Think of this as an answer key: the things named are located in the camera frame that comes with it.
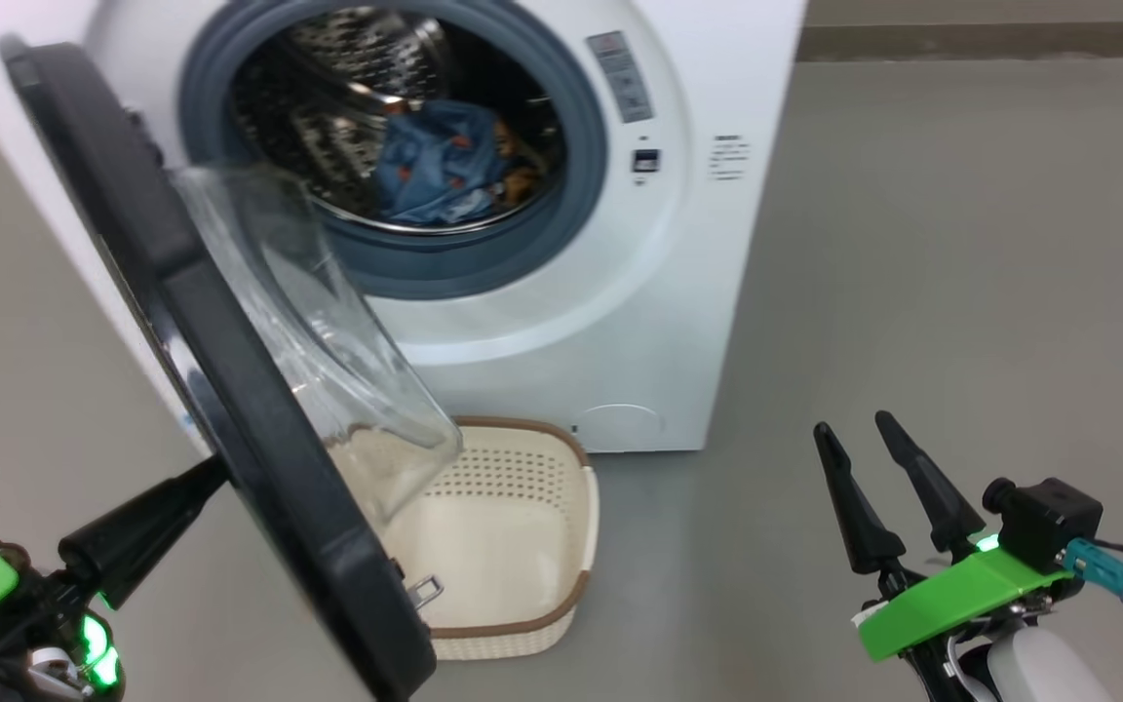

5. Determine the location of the grey control panel strip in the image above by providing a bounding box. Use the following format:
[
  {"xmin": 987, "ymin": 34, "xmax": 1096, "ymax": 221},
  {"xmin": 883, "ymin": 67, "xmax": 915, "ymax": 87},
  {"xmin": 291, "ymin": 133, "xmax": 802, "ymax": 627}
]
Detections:
[{"xmin": 586, "ymin": 31, "xmax": 655, "ymax": 125}]

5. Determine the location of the brown wall skirting strip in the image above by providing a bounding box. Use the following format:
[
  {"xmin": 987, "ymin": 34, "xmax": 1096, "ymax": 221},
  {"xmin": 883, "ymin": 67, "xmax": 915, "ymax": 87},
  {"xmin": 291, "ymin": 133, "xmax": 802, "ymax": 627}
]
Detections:
[{"xmin": 795, "ymin": 24, "xmax": 1123, "ymax": 61}]

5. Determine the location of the grey rubber door gasket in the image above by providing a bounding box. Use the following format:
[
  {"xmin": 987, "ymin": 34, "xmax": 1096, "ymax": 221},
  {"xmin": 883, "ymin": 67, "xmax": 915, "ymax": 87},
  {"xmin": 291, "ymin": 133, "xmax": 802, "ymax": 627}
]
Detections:
[{"xmin": 178, "ymin": 0, "xmax": 609, "ymax": 301}]

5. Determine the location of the pale blue bear print garment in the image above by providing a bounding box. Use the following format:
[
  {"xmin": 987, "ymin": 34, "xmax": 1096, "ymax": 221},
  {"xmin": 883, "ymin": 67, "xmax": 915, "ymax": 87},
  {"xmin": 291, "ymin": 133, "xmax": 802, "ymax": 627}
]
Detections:
[{"xmin": 488, "ymin": 112, "xmax": 545, "ymax": 208}]

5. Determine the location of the teal right camera cable plug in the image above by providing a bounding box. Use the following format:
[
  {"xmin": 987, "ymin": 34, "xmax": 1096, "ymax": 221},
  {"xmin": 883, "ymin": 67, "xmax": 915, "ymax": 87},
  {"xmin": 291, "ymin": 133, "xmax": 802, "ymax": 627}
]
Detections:
[{"xmin": 1064, "ymin": 538, "xmax": 1123, "ymax": 613}]

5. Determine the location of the white front-load washing machine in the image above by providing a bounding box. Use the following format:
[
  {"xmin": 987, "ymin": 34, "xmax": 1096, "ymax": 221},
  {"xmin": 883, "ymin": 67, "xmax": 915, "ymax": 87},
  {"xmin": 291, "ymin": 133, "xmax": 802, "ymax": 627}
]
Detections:
[{"xmin": 0, "ymin": 0, "xmax": 808, "ymax": 454}]

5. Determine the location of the black round washing machine door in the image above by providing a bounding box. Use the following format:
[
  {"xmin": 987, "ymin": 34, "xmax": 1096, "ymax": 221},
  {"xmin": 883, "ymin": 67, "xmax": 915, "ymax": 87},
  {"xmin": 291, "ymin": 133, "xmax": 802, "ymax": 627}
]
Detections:
[{"xmin": 0, "ymin": 34, "xmax": 465, "ymax": 702}]

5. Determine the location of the cream perforated laundry basket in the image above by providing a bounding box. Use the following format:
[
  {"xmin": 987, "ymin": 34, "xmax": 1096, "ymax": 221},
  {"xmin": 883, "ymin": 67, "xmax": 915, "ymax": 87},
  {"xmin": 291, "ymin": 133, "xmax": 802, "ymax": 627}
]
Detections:
[{"xmin": 328, "ymin": 416, "xmax": 601, "ymax": 662}]

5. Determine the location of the round white filter cover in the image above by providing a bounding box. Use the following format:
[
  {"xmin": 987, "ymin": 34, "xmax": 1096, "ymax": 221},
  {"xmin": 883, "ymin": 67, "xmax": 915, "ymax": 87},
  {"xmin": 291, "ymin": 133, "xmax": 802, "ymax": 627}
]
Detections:
[{"xmin": 576, "ymin": 403, "xmax": 665, "ymax": 451}]

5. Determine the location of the steel washing machine drum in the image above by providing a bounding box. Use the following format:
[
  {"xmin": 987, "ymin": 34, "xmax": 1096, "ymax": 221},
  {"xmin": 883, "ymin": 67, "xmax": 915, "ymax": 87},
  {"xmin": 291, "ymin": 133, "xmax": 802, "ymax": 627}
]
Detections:
[{"xmin": 230, "ymin": 5, "xmax": 567, "ymax": 235}]

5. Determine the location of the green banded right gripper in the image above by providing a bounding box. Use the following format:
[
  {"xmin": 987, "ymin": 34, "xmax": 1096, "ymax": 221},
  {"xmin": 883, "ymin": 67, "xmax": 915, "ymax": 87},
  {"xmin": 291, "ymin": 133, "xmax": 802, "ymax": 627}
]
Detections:
[{"xmin": 812, "ymin": 409, "xmax": 1074, "ymax": 702}]

